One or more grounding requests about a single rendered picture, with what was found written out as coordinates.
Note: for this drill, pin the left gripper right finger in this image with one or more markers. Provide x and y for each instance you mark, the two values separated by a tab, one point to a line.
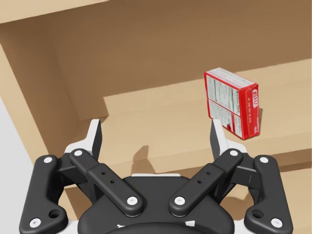
209	174

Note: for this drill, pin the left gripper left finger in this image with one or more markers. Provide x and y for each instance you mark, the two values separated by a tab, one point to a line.
102	174

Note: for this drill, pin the pale wooden shelf unit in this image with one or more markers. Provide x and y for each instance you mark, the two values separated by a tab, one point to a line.
156	61

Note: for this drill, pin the red and white carton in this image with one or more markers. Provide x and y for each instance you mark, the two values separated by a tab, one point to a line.
234	102

